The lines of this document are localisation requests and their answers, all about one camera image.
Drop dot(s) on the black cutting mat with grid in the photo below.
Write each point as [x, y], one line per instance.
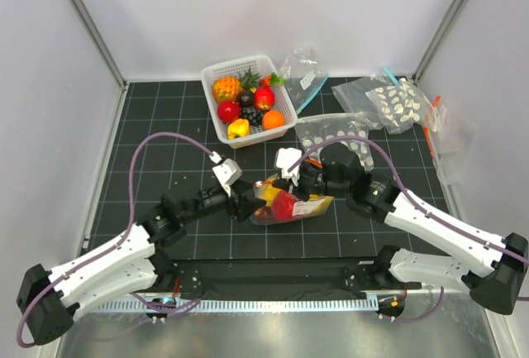
[162, 136]

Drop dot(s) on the yellow bell pepper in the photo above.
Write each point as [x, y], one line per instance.
[239, 128]

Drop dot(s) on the orange zipper clear bag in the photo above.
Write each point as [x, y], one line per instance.
[265, 217]

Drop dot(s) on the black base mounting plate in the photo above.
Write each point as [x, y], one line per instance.
[278, 279]

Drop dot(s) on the slotted white cable duct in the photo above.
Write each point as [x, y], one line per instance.
[132, 305]

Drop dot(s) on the yellow banana bunch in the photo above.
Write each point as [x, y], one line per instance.
[312, 207]

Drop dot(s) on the aluminium frame post right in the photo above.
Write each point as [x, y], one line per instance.
[448, 20]

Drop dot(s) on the aluminium frame post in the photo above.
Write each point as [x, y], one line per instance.
[448, 20]
[95, 36]

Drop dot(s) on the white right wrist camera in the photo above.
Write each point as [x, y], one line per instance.
[286, 163]

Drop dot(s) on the light blue zipper dotted bag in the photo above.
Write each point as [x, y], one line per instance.
[384, 101]

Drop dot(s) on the orange zipper bag at right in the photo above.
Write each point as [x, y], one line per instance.
[449, 137]

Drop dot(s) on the blue zipper clear bag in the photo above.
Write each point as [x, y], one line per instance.
[304, 75]

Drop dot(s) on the aluminium frame post left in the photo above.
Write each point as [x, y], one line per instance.
[95, 36]

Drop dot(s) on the red strawberry with leaves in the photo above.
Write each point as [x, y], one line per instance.
[272, 80]

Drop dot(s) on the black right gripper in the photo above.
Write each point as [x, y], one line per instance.
[299, 191]

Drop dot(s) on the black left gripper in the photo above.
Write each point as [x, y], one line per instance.
[245, 205]

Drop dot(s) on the white dotted clear bag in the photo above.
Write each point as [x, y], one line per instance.
[313, 130]

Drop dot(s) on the orange toy pineapple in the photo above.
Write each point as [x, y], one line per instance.
[226, 89]

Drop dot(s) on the white plastic fruit basket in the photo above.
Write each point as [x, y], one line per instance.
[261, 64]

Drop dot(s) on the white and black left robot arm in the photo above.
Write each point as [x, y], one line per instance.
[51, 301]

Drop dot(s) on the yellow lemon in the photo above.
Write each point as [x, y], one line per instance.
[266, 191]

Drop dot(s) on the orange fruit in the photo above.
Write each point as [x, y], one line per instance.
[272, 119]

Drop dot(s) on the red bell pepper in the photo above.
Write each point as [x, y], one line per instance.
[282, 206]

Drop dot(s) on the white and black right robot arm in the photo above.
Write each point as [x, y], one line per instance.
[488, 267]

